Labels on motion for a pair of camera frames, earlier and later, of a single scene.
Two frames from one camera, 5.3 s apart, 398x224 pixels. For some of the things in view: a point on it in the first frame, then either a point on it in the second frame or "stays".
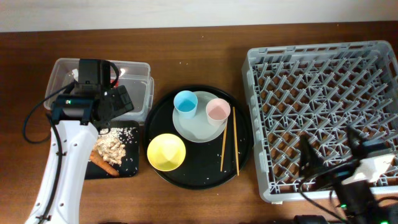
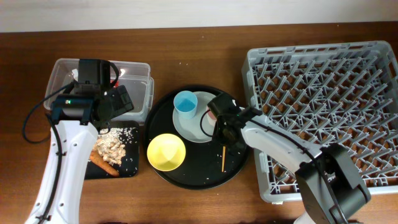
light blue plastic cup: [185, 102] stays
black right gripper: [324, 175] to [217, 135]
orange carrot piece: [95, 158] stays
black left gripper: [120, 99] stays
